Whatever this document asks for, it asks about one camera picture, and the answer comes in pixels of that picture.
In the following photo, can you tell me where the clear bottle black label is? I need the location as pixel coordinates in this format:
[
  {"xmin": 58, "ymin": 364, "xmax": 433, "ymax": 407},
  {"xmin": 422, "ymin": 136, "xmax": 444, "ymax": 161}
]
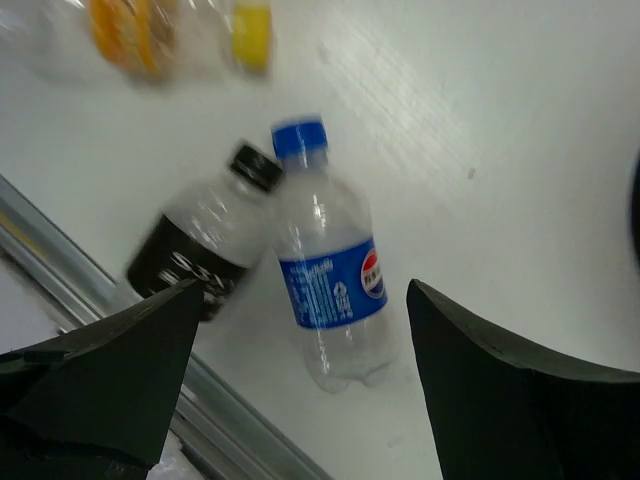
[{"xmin": 112, "ymin": 142, "xmax": 284, "ymax": 322}]

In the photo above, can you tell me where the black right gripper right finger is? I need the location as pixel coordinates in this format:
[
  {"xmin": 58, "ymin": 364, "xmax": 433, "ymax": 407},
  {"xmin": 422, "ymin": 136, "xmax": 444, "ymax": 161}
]
[{"xmin": 406, "ymin": 280, "xmax": 639, "ymax": 479}]

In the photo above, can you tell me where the aluminium table frame rail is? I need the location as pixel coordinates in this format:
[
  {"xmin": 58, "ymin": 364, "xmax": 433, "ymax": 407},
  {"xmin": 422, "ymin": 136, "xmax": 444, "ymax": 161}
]
[{"xmin": 1, "ymin": 182, "xmax": 325, "ymax": 479}]

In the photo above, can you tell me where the clear bottle orange label yellow cap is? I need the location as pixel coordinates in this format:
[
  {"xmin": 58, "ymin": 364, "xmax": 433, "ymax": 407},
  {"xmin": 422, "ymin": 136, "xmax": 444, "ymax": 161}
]
[{"xmin": 1, "ymin": 1, "xmax": 273, "ymax": 84}]

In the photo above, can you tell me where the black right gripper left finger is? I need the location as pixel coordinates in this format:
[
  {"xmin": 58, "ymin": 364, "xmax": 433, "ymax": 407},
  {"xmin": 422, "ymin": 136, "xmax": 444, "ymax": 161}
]
[{"xmin": 1, "ymin": 280, "xmax": 203, "ymax": 479}]

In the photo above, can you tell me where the clear Pepsi bottle blue cap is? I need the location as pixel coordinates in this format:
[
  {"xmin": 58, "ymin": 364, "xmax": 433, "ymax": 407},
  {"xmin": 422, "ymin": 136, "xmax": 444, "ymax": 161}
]
[{"xmin": 271, "ymin": 116, "xmax": 394, "ymax": 393}]

